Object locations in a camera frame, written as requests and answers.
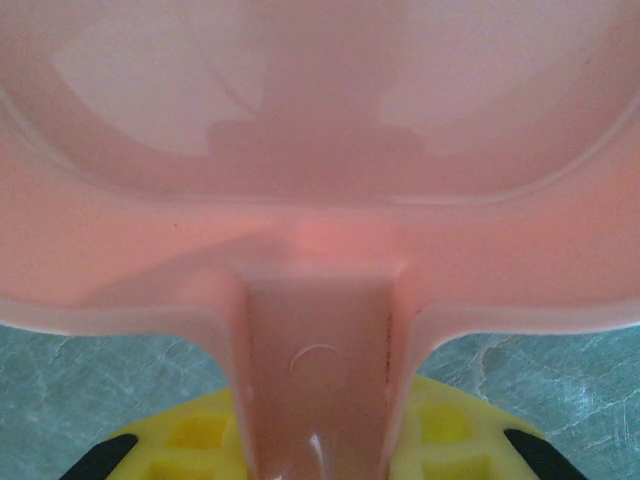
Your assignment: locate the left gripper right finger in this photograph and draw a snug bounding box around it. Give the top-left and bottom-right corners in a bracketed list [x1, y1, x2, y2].
[389, 375, 591, 480]

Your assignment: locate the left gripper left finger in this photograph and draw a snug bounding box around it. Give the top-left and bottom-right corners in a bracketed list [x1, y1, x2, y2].
[59, 389, 250, 480]

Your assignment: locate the pink plastic dustpan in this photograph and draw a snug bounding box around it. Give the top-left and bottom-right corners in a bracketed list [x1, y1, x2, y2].
[0, 0, 640, 480]

